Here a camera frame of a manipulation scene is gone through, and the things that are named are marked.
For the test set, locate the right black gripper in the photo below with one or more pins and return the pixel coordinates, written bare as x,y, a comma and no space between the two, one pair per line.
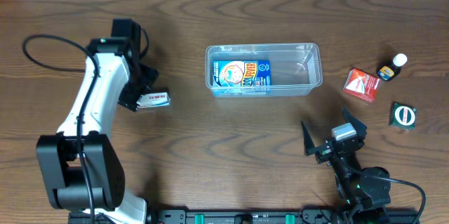
334,145

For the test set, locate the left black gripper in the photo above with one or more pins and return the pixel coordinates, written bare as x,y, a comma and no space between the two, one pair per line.
139,86

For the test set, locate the white blue medicine box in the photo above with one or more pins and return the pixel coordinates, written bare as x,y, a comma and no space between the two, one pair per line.
151,100

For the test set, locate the red white medicine box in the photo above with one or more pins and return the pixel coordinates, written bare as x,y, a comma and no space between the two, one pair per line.
361,85

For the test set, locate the blue fever patch box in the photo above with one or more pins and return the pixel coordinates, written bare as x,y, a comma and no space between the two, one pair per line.
241,76

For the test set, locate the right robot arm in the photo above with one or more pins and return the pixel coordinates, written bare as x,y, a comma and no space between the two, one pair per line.
366,190

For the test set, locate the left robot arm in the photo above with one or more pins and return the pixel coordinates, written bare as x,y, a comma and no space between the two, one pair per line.
80,169

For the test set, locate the clear plastic container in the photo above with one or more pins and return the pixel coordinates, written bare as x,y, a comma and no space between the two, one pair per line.
295,67

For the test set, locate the dark green square box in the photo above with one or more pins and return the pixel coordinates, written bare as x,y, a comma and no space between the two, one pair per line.
403,116

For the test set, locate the dark bottle white cap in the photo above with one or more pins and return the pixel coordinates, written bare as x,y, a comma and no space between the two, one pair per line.
393,68

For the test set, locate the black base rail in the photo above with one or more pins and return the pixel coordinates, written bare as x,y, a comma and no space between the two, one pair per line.
303,216

